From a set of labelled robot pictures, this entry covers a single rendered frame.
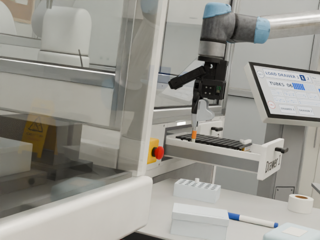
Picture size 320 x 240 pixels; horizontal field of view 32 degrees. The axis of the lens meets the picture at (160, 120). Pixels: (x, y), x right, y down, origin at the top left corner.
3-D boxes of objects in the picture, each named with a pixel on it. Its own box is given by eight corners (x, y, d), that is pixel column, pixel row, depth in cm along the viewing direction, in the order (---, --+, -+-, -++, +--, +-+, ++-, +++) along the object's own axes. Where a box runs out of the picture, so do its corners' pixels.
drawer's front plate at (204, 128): (219, 146, 239) (222, 121, 238) (197, 152, 212) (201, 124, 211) (215, 145, 240) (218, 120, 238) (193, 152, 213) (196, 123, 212)
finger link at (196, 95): (195, 114, 157) (200, 83, 156) (190, 113, 157) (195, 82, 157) (198, 114, 161) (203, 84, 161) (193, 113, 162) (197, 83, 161)
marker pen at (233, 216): (277, 228, 141) (278, 222, 141) (276, 229, 139) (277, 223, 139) (225, 216, 146) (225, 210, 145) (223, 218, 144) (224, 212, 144)
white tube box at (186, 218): (224, 231, 132) (227, 209, 132) (225, 242, 124) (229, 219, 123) (171, 223, 133) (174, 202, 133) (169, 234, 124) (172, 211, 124)
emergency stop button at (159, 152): (164, 159, 165) (165, 145, 165) (158, 160, 162) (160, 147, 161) (155, 157, 167) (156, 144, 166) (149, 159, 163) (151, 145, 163)
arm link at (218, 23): (238, 5, 155) (208, 0, 154) (232, 44, 156) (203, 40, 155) (229, 7, 163) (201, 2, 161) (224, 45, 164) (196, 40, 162)
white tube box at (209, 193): (219, 197, 167) (221, 185, 166) (215, 203, 159) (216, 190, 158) (179, 190, 170) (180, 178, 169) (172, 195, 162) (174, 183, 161)
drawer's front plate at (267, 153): (279, 169, 198) (284, 138, 197) (262, 180, 171) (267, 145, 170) (275, 168, 198) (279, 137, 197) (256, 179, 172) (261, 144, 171)
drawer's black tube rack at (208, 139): (249, 161, 196) (252, 143, 195) (236, 166, 180) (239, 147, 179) (190, 150, 204) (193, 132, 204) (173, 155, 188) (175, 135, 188)
